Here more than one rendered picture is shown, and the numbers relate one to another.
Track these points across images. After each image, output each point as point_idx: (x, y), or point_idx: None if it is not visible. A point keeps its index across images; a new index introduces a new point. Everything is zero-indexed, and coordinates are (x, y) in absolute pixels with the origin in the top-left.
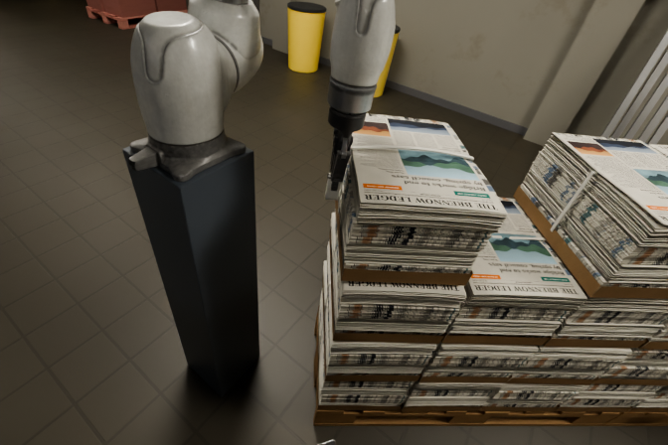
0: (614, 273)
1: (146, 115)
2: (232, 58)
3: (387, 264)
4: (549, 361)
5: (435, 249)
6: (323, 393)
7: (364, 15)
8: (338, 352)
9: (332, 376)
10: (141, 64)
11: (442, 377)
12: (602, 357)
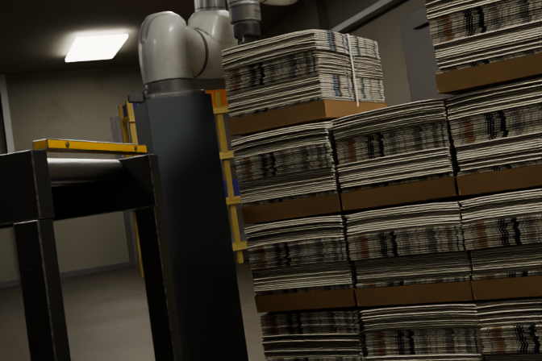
0: (435, 56)
1: (140, 68)
2: (201, 37)
3: (258, 109)
4: (489, 228)
5: (286, 83)
6: (268, 356)
7: None
8: (253, 245)
9: (260, 300)
10: (139, 35)
11: (380, 291)
12: None
